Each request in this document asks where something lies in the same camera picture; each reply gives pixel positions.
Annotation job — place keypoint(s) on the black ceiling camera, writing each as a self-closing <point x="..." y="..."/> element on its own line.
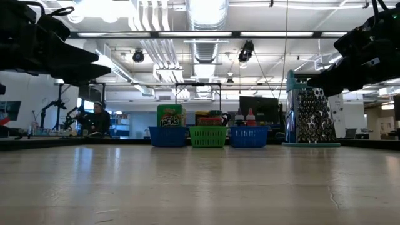
<point x="247" y="50"/>
<point x="138" y="56"/>

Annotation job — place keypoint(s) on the person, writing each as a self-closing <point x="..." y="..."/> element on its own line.
<point x="98" y="120"/>

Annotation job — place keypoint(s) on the red icing bottle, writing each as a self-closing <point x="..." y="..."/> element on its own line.
<point x="250" y="118"/>

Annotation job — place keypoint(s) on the grey office chair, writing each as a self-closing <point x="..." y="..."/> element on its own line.
<point x="351" y="133"/>

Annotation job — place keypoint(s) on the green plastic basket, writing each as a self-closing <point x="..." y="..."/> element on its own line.
<point x="207" y="136"/>

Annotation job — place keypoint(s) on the white pillar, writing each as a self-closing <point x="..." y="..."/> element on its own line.
<point x="339" y="118"/>

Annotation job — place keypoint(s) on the green Apple Jacks box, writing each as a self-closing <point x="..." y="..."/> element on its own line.
<point x="170" y="115"/>

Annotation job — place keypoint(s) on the long strip light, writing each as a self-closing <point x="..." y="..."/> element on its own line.
<point x="195" y="34"/>
<point x="276" y="34"/>
<point x="334" y="34"/>
<point x="112" y="34"/>

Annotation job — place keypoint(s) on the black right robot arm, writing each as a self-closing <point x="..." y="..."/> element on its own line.
<point x="393" y="18"/>

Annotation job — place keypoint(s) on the black computer monitor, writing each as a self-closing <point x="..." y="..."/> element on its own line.
<point x="259" y="108"/>

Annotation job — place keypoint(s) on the dark monitor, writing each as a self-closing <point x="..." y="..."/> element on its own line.
<point x="397" y="107"/>

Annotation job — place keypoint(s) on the black background station frame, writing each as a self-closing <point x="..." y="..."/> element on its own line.
<point x="59" y="106"/>
<point x="220" y="93"/>

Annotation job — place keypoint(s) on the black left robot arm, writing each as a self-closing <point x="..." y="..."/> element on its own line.
<point x="12" y="37"/>

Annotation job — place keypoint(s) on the dark wall screen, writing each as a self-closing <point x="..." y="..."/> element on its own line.
<point x="9" y="109"/>

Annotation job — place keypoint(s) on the silver ventilation duct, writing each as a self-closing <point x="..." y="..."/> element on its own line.
<point x="206" y="12"/>

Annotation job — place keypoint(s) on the black background robot arm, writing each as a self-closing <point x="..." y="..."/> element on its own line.
<point x="71" y="115"/>
<point x="53" y="105"/>
<point x="227" y="118"/>

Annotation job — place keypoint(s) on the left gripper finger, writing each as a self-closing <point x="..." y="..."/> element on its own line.
<point x="84" y="73"/>
<point x="75" y="56"/>

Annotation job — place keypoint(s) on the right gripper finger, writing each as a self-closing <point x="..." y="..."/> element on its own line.
<point x="331" y="79"/>
<point x="336" y="91"/>

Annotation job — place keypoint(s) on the green tin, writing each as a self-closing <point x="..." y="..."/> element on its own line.
<point x="216" y="112"/>

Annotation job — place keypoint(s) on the blue plastic basket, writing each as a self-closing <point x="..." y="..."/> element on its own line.
<point x="168" y="136"/>
<point x="249" y="136"/>

